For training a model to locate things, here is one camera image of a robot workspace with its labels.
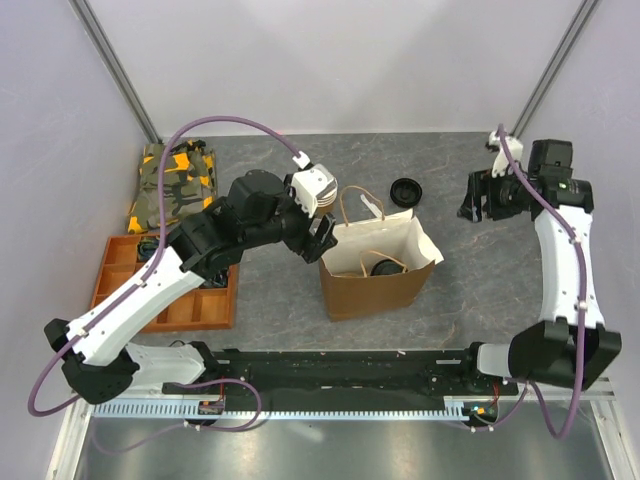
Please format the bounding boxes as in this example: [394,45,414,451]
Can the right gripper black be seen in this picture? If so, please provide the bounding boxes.
[455,165,530,224]

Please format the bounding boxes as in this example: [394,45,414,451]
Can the brown paper bag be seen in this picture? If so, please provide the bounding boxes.
[318,185,444,322]

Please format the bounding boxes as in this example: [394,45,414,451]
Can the black plastic cup lid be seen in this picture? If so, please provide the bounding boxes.
[370,259,407,276]

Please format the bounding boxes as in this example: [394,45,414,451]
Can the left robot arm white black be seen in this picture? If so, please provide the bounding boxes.
[45,165,337,404]

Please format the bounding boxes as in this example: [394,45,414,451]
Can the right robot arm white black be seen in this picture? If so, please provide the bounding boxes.
[457,132,622,394]

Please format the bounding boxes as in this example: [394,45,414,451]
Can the stack of paper cups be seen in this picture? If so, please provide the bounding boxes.
[316,189,338,216]

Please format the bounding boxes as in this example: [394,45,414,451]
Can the white stir stick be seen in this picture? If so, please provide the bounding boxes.
[360,194,382,219]

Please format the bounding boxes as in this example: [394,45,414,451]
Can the orange wooden compartment tray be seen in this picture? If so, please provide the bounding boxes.
[91,233,239,333]

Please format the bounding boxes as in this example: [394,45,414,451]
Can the camouflage cloth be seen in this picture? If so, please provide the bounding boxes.
[127,139,217,234]

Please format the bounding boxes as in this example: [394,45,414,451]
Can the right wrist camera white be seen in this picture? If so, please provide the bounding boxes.
[485,124,524,178]

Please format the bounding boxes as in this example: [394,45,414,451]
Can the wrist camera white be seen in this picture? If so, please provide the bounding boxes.
[291,164,338,218]
[485,124,524,178]

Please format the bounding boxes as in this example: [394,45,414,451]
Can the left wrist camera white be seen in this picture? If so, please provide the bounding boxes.
[291,164,338,218]

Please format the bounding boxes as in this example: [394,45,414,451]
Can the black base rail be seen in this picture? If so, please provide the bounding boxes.
[192,349,518,411]

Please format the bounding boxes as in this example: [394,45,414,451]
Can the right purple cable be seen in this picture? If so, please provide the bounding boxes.
[497,123,589,441]

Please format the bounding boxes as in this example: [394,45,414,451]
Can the white slotted cable duct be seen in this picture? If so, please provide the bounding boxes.
[93,398,469,422]

